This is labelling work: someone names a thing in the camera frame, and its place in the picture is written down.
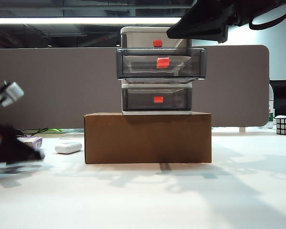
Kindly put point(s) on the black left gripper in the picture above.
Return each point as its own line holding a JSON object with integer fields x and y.
{"x": 2, "y": 145}

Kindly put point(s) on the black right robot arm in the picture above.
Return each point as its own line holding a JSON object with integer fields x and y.
{"x": 205, "y": 21}

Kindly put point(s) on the white pack with purple label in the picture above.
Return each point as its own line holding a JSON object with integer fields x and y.
{"x": 35, "y": 143}

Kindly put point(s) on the green object behind desk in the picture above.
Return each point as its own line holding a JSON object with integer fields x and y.
{"x": 54, "y": 131}

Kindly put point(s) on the white earbud case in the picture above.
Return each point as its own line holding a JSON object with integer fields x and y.
{"x": 68, "y": 148}

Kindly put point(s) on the grey-brown desk partition panel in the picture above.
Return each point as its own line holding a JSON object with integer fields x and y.
{"x": 62, "y": 90}

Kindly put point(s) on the brown cardboard box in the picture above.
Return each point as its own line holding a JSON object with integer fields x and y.
{"x": 147, "y": 140}

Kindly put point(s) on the long ceiling light strip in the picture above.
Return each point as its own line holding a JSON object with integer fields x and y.
{"x": 85, "y": 20}

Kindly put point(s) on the white partition foot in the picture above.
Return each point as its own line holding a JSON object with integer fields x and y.
{"x": 242, "y": 130}

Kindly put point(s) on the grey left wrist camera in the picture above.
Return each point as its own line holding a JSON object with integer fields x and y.
{"x": 10, "y": 94}

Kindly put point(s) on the white plastic drawer cabinet frame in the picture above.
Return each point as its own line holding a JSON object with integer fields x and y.
{"x": 143, "y": 30}

